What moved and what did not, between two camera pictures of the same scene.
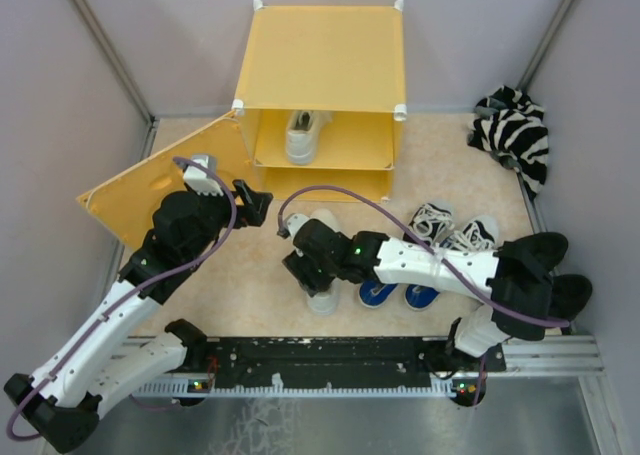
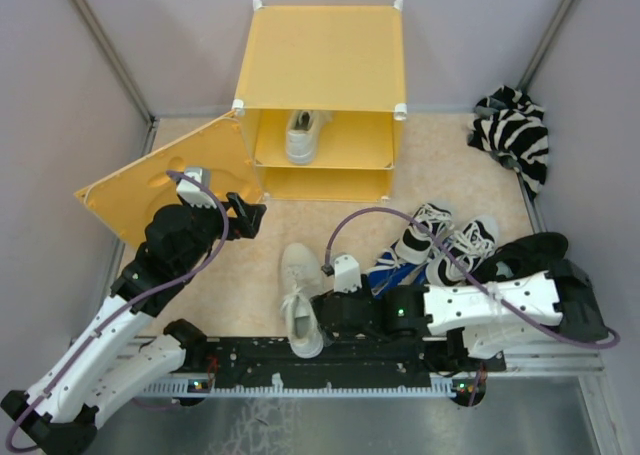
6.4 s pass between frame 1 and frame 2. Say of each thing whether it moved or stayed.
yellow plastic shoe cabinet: stayed
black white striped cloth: stayed
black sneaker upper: stayed
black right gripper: moved
